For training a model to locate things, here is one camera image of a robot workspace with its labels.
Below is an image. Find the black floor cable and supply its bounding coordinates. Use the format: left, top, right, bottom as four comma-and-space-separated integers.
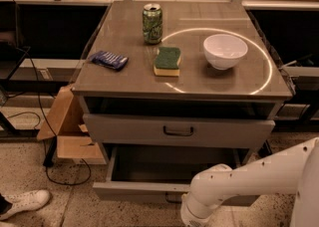
0, 0, 92, 186

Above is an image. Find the grey drawer cabinet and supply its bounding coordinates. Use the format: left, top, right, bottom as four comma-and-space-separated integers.
71, 0, 294, 165

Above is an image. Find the grey top drawer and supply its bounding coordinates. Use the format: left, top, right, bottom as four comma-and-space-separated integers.
84, 113, 275, 148

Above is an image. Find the white sneaker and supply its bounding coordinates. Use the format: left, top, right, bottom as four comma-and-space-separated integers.
0, 189, 51, 220

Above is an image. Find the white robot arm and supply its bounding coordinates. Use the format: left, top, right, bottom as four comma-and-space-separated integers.
180, 137, 319, 227

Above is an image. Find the white bowl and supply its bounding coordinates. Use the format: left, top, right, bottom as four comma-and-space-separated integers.
203, 34, 248, 70

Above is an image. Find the green soda can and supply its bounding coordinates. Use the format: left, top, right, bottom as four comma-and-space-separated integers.
143, 3, 162, 44

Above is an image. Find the brown cardboard box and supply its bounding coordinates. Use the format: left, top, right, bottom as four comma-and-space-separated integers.
37, 85, 106, 164

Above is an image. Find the green yellow sponge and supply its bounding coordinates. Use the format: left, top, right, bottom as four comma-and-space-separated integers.
154, 47, 180, 77

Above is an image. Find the blue snack packet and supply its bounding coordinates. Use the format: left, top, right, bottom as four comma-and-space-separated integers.
89, 51, 129, 71

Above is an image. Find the grey drawer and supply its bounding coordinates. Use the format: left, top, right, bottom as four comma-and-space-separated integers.
92, 144, 260, 207
84, 113, 275, 148

